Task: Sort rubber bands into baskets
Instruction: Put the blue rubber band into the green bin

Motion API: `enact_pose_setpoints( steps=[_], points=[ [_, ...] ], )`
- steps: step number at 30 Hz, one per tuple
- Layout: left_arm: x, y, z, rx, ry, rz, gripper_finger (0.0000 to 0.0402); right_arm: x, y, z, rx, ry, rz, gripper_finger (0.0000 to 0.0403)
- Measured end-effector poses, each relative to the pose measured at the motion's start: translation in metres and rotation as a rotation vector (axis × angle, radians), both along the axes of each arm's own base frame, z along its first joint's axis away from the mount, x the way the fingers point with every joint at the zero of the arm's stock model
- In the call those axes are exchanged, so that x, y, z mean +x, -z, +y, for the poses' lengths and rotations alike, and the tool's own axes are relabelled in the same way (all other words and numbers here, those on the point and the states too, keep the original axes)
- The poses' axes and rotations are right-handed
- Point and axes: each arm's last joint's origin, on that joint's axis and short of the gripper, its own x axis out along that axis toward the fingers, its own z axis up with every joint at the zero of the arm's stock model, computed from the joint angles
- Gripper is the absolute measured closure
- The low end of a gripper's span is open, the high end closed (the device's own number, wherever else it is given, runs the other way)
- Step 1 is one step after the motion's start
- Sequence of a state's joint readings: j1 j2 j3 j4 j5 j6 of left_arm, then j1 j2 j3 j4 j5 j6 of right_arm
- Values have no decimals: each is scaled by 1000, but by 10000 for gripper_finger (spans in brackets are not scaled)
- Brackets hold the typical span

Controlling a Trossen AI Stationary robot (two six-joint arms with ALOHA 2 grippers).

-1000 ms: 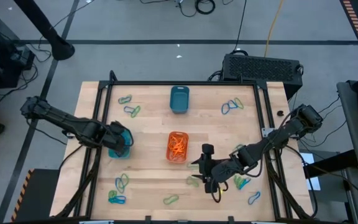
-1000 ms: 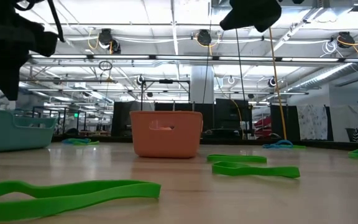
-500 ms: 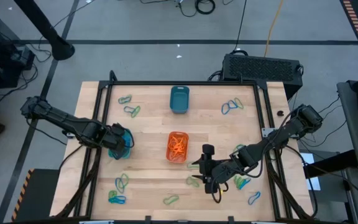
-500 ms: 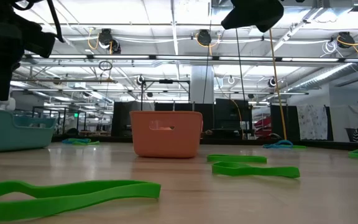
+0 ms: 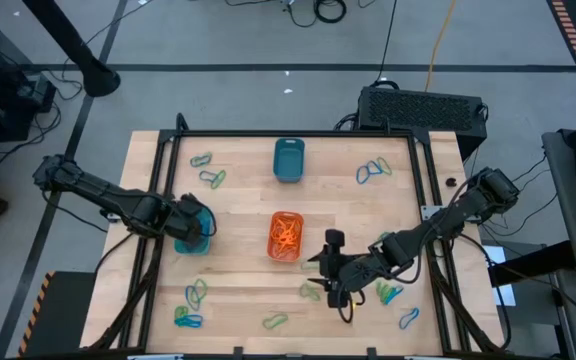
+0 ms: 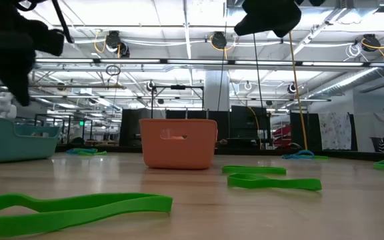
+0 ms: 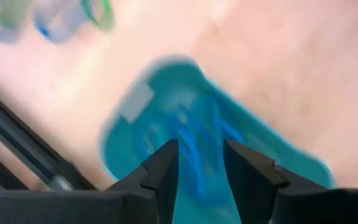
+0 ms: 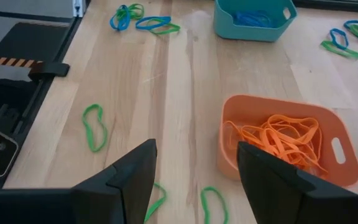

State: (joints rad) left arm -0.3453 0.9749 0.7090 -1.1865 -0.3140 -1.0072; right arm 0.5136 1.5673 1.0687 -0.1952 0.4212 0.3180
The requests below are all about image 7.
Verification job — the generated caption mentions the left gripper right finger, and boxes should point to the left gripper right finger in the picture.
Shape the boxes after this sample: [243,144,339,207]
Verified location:
[223,139,358,224]

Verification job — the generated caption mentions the teal green plastic basket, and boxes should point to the teal green plastic basket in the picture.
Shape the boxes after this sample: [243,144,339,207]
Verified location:
[99,55,337,224]

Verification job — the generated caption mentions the black aluminium table frame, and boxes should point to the black aluminium table frame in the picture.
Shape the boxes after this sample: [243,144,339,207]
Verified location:
[0,82,98,195]

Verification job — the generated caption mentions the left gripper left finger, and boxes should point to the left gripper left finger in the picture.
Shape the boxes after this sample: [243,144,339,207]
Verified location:
[0,139,180,224]

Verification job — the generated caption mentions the green rubber band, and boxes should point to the green rubber band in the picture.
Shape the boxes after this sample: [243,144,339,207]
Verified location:
[79,0,116,32]

